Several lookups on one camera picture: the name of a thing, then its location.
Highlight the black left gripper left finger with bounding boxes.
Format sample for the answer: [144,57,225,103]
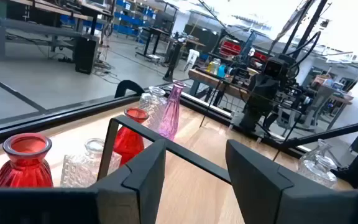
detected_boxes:
[93,139,167,224]

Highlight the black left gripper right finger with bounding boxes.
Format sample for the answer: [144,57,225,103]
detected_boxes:
[224,139,335,224]

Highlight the red cone-shaped glass vase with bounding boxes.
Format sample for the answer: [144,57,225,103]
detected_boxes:
[112,106,150,167]

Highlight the clear faceted wide glass vase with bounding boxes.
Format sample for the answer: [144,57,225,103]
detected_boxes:
[296,154,338,190]

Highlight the pink cone-shaped glass vase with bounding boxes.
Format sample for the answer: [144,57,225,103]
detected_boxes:
[157,80,187,142]

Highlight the clear studded square glass vase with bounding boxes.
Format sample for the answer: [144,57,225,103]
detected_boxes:
[60,138,123,189]

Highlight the clear tall diamond-pattern vase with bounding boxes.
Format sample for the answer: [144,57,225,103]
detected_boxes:
[137,86,168,133]

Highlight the red bulbous ribbed glass vase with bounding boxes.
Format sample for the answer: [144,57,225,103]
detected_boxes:
[0,133,55,189]

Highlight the grey office chair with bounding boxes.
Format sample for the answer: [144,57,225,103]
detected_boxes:
[277,83,337,131]

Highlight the clear bottle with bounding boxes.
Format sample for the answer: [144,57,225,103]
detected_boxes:
[212,58,222,75]

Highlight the white plastic stool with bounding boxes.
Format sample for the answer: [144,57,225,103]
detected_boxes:
[183,49,200,72]

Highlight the black computer tower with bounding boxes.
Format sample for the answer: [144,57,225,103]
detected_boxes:
[74,34,101,75]

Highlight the red storage bins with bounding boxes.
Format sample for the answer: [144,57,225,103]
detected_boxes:
[219,40,242,57]

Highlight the black standing desk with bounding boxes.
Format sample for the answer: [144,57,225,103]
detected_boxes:
[135,26,171,60]

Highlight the blue storage bin rack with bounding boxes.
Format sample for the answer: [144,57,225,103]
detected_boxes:
[112,0,158,43]

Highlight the grey workbench with wooden top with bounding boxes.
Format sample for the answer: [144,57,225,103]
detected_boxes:
[0,0,114,62]

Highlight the wooden shelf with black frame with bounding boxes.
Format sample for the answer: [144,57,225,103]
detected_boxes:
[96,79,304,224]

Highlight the tangled black floor cables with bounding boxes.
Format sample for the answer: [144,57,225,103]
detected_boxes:
[91,58,119,84]

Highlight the black pedestal stand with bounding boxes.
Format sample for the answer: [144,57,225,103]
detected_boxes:
[162,42,183,83]

